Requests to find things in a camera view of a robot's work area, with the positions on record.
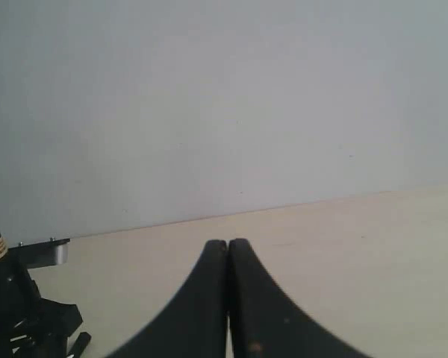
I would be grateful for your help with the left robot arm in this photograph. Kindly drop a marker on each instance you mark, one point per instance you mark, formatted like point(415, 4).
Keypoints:
point(30, 325)

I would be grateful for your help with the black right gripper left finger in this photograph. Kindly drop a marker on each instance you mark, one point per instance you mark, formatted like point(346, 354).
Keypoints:
point(195, 321)

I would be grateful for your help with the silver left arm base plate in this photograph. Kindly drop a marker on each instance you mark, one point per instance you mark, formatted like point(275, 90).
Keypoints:
point(53, 252)

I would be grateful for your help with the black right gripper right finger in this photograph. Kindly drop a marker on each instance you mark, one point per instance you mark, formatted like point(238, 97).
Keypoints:
point(264, 321)

